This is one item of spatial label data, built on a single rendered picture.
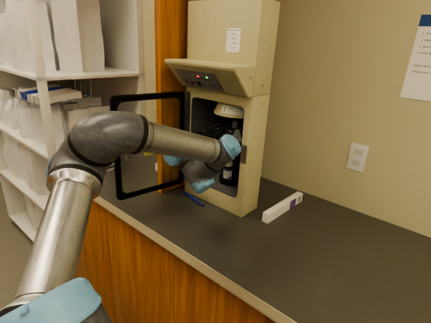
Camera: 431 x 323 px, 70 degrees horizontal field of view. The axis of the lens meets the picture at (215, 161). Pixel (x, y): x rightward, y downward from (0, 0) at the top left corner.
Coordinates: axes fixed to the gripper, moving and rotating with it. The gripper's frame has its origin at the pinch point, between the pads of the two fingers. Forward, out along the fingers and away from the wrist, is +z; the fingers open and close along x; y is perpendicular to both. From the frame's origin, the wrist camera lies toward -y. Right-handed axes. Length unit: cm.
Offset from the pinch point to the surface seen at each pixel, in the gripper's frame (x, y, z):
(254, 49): -13.4, 34.9, -8.8
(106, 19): 142, 46, 34
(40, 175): 142, -54, -29
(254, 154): -14.2, -2.2, -5.4
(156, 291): 5, -57, -40
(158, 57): 24.1, 30.3, -17.9
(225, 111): -1.3, 12.5, -7.8
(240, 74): -14.2, 27.9, -17.3
